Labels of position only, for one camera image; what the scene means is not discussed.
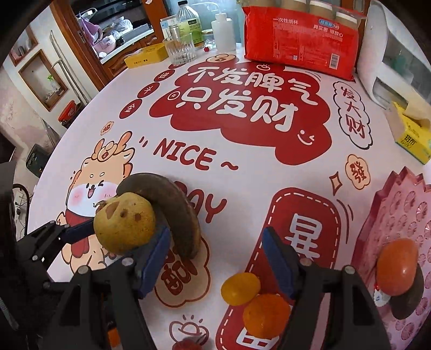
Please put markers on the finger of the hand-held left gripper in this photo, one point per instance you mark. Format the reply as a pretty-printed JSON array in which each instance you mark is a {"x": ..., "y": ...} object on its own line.
[{"x": 79, "y": 232}]

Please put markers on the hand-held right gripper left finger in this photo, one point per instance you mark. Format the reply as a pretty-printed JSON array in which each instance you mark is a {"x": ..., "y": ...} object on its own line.
[{"x": 153, "y": 266}]

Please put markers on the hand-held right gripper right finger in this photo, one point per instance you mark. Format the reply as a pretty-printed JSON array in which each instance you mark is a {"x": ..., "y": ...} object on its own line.
[{"x": 277, "y": 264}]

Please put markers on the yellow brown spotted pear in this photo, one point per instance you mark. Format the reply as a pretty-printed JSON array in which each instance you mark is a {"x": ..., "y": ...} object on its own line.
[{"x": 123, "y": 223}]

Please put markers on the small yellow kumquat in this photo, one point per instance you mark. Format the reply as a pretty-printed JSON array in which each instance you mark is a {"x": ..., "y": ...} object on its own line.
[{"x": 239, "y": 288}]

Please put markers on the orange tangerine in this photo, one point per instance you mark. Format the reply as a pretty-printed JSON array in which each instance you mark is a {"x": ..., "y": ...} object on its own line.
[{"x": 266, "y": 316}]

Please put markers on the brown overripe banana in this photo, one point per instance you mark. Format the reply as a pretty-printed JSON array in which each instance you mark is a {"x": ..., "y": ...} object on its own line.
[{"x": 175, "y": 205}]

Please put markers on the pink scalloped fruit plate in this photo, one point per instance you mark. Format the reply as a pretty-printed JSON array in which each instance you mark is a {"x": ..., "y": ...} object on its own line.
[{"x": 400, "y": 222}]

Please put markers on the black floor device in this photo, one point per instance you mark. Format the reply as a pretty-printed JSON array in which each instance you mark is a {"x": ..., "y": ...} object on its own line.
[{"x": 36, "y": 160}]

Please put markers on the small red white wrapper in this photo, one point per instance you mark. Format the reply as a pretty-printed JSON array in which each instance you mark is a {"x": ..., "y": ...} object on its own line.
[{"x": 380, "y": 296}]

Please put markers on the red apple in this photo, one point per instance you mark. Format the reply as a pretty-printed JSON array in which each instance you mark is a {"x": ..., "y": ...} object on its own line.
[{"x": 396, "y": 267}]

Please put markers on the red basket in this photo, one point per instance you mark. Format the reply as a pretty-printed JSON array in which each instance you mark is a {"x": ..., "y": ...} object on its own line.
[{"x": 69, "y": 112}]

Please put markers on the dark brown round fruit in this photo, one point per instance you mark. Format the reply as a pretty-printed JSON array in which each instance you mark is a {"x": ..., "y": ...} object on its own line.
[{"x": 409, "y": 301}]

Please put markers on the yellow tissue box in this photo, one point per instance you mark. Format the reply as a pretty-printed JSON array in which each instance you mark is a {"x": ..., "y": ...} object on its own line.
[{"x": 409, "y": 134}]

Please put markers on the flat yellow box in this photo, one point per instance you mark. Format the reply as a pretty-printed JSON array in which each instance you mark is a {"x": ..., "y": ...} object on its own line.
[{"x": 145, "y": 57}]

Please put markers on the wooden cabinet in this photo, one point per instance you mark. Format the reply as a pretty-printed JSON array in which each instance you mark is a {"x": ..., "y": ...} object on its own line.
[{"x": 134, "y": 37}]

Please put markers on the clear ribbed glass cup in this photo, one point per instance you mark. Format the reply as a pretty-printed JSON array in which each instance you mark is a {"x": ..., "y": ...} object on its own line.
[{"x": 180, "y": 49}]

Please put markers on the small glass jar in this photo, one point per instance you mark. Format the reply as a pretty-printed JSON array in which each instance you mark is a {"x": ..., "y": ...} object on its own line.
[{"x": 207, "y": 38}]

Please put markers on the clear plastic bottle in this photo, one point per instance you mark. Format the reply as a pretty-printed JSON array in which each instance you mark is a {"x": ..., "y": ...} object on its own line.
[{"x": 187, "y": 23}]

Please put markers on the white squeeze bottle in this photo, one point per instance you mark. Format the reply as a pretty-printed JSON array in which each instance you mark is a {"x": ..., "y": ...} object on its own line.
[{"x": 224, "y": 33}]

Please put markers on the white countertop appliance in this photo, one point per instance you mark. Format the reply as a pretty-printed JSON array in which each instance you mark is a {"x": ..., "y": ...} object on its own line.
[{"x": 394, "y": 57}]

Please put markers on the recessed wall shelf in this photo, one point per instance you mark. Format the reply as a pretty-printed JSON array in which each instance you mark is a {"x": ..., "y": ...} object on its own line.
[{"x": 43, "y": 80}]

